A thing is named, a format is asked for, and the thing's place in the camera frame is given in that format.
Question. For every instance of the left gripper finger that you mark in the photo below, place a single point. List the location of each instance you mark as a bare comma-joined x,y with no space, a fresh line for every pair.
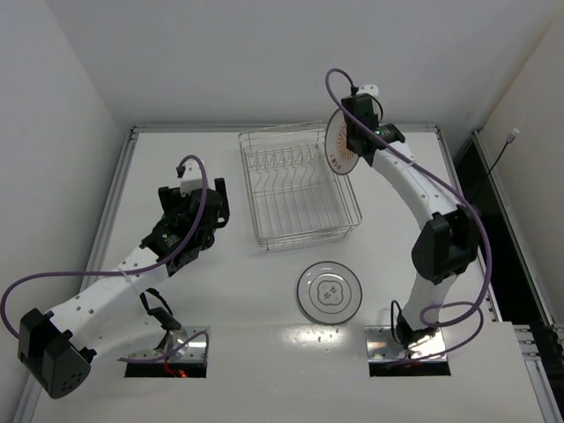
169,199
220,188

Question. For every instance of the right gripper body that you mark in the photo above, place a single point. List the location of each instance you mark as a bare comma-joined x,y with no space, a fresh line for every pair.
356,128

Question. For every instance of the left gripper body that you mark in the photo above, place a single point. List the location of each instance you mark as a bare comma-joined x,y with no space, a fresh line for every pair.
194,199

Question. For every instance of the orange sunburst plate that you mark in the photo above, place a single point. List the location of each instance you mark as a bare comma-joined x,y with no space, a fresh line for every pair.
341,160

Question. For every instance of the black rimmed white plate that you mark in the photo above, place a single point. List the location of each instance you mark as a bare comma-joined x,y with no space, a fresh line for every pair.
329,293

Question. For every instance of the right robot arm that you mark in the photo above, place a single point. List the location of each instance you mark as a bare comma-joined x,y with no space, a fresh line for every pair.
448,239

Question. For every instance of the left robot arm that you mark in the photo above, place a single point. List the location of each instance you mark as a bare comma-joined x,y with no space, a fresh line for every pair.
59,346

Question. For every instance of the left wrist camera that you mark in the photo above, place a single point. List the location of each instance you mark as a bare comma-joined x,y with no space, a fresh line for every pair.
189,174

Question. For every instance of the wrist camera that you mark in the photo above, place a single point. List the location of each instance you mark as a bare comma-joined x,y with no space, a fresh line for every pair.
189,174
372,90

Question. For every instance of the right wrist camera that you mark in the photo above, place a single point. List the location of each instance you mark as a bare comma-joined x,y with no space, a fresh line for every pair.
372,90

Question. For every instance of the wire dish rack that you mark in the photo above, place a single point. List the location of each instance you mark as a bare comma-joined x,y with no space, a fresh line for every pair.
294,198

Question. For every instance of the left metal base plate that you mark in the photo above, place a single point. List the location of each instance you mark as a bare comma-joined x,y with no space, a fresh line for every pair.
189,345

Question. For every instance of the metal base plate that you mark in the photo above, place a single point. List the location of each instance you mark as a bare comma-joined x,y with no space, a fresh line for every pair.
383,348
189,345

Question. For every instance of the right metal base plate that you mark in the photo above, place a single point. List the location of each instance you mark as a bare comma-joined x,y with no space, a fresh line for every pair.
383,348

